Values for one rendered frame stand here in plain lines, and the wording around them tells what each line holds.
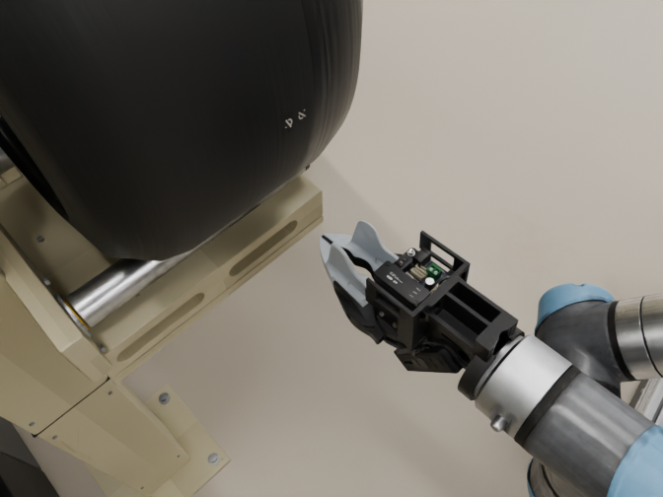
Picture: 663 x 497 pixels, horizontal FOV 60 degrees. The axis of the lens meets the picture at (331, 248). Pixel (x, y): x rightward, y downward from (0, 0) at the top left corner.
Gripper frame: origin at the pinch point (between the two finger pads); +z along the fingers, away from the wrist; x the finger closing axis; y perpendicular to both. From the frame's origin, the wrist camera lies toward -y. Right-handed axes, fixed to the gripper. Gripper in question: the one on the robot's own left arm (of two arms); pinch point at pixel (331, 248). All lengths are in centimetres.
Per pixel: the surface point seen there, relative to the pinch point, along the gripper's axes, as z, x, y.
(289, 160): 3.4, 0.6, 10.7
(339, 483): 6, 3, -99
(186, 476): 33, 29, -95
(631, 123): 20, -154, -98
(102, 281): 18.7, 18.5, -5.0
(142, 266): 17.4, 14.1, -5.5
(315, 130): 2.7, -2.1, 12.7
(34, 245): 39.9, 21.7, -14.3
